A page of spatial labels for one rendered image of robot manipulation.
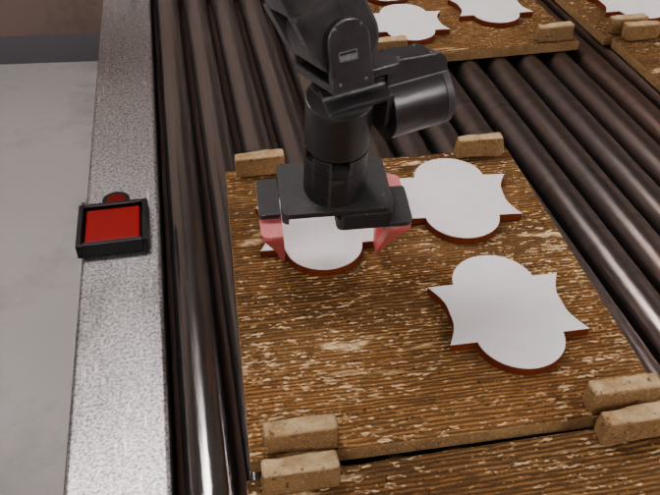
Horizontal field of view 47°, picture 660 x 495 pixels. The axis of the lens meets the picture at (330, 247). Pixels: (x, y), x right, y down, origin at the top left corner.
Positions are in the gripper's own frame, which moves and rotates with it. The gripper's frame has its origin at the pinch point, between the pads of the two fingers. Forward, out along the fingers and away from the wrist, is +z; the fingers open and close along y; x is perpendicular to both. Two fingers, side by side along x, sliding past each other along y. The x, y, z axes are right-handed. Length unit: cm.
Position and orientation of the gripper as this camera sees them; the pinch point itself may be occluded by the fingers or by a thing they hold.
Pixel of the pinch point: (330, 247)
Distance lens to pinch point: 76.7
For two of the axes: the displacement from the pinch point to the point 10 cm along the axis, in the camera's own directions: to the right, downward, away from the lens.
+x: 1.4, 7.7, -6.2
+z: -0.4, 6.3, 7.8
